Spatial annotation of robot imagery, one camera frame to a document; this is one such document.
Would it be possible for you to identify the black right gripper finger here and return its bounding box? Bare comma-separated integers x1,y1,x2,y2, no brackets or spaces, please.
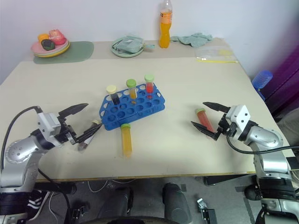
190,120,221,141
202,101,231,114

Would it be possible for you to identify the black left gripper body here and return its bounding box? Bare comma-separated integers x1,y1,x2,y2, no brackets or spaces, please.
55,114,78,147

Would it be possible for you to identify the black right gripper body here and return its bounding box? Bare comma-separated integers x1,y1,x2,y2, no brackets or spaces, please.
216,112,235,135

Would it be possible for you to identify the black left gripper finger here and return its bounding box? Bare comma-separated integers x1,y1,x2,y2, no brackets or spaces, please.
75,123,103,144
58,103,90,118

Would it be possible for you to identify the dark tube cream cap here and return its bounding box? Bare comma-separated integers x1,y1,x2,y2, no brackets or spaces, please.
78,119,101,150

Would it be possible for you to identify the pale red tube green cap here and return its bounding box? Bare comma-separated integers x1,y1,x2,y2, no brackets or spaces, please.
194,108,214,133

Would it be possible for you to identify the yellow liquid tube green cap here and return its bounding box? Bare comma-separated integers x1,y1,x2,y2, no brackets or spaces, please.
120,123,133,158

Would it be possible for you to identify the dark liquid tube yellow cap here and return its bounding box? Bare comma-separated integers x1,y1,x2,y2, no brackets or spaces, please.
106,85,121,105

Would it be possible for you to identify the blue test tube rack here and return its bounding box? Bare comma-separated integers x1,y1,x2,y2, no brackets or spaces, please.
98,83,166,131

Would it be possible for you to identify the orange liquid tube green cap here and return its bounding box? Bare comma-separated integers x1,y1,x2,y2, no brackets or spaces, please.
126,79,138,100

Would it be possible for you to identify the red liquid tube green cap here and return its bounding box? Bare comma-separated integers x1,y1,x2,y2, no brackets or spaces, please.
144,74,155,100

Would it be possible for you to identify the blue plastic stool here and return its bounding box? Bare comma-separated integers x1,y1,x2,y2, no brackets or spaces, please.
251,70,274,102

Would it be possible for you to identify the clear zip plastic bag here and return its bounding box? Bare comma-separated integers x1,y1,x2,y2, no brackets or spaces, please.
194,46,239,63

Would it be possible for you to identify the green placemat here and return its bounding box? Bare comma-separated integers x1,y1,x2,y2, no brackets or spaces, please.
32,41,95,65

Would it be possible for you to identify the yellow plate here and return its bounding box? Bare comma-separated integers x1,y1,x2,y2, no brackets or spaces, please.
33,42,71,57

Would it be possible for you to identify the dark green toy vegetable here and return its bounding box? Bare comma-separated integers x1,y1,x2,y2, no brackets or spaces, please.
40,39,56,50

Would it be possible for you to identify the pink plate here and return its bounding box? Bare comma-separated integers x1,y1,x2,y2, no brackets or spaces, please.
30,38,70,54

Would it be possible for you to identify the green crumpled cloth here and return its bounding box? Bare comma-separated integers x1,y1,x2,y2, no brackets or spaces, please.
170,33,214,48

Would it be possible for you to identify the pink red toy fruit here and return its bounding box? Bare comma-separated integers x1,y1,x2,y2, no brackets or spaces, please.
48,28,65,46

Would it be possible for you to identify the purple curtain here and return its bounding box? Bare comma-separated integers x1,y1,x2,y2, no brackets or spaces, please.
263,49,299,115

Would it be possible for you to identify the pale green plate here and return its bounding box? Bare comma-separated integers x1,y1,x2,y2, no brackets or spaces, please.
110,37,156,58

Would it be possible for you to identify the black white striped shoe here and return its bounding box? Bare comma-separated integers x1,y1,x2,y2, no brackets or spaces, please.
26,189,51,221

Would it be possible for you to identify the dark rounded shape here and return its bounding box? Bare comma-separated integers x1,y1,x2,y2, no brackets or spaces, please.
162,182,194,224

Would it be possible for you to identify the black caster wheel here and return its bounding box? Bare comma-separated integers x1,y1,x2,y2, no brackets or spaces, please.
197,198,217,221
69,204,91,223

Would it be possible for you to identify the green folded pouch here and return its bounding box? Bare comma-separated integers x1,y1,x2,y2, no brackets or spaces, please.
113,35,146,54

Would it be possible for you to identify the orange soda bottle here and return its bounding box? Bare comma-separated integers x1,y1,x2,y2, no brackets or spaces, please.
158,0,173,49

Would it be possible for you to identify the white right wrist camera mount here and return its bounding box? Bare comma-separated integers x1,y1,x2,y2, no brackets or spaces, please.
225,105,251,131

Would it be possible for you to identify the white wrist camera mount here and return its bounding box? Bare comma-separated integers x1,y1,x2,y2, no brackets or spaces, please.
225,105,251,131
36,112,62,141

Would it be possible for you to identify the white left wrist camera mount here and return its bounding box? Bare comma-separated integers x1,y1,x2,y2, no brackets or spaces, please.
36,112,62,141

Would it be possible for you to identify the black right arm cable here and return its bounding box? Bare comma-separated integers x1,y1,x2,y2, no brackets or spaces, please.
226,134,299,155

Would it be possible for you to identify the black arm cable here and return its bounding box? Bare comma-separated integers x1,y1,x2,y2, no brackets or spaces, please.
0,106,42,168
226,134,299,155

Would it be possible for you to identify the black table frame bar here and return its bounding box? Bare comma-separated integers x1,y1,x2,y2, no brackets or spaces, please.
203,174,257,187
34,181,78,195

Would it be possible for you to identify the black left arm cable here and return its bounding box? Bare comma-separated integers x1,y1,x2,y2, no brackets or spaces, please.
0,106,42,168

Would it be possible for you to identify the white floor cable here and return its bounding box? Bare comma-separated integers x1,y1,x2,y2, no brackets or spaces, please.
87,179,131,194

